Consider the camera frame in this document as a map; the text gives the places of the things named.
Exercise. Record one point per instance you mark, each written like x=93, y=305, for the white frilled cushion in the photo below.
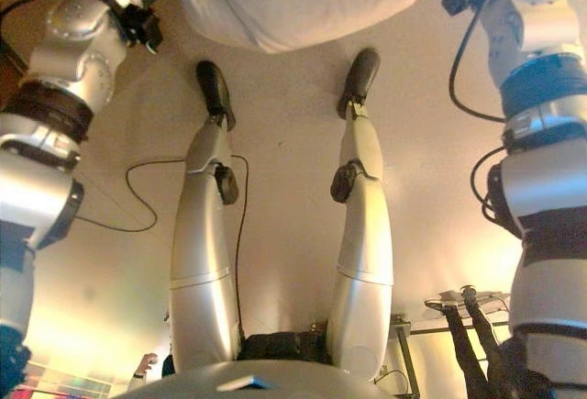
x=302, y=0

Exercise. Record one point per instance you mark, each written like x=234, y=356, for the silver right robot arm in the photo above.
x=541, y=188

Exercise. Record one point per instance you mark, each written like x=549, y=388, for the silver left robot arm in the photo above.
x=59, y=50

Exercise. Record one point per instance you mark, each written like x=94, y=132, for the silver left robot leg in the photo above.
x=202, y=234

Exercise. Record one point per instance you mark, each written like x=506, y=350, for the silver robot leg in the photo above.
x=362, y=234
x=202, y=234

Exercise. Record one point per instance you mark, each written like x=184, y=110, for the silver right robot leg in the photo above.
x=362, y=234

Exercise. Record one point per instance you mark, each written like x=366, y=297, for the bystander bare hand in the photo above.
x=146, y=364

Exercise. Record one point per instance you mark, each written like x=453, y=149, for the black robot pelvis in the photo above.
x=284, y=346

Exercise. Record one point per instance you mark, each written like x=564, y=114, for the colour calibration chart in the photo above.
x=69, y=383

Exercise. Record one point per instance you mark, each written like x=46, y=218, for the silver robot torso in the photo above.
x=247, y=383

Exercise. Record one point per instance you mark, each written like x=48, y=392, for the metal glass side table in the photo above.
x=406, y=339

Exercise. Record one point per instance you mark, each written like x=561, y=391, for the person in black trousers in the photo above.
x=472, y=348

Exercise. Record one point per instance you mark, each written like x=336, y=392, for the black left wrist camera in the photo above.
x=144, y=27

